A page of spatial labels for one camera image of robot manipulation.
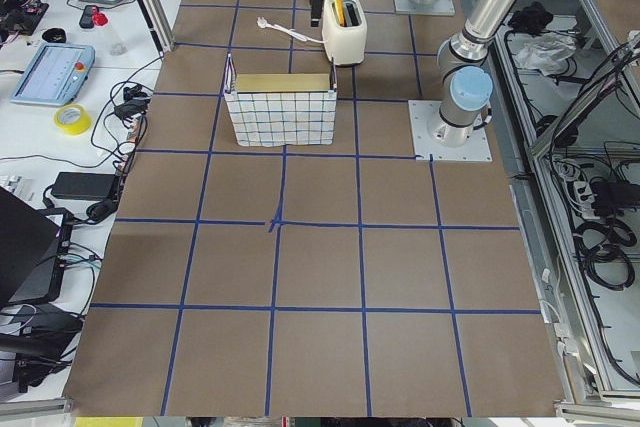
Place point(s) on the white two-slot toaster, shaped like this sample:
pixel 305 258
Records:
pixel 345 46

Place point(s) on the red and black remote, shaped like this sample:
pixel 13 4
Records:
pixel 92 17

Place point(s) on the near blue teach pendant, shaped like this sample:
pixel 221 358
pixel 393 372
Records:
pixel 55 75

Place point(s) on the yellow tape roll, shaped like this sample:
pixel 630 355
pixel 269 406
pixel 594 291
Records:
pixel 72 119

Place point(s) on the black power adapter brick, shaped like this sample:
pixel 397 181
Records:
pixel 83 186

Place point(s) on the black monitor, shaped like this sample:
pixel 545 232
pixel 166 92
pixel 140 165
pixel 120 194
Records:
pixel 33 242

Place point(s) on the wire basket with checkered liner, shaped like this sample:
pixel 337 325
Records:
pixel 273 109

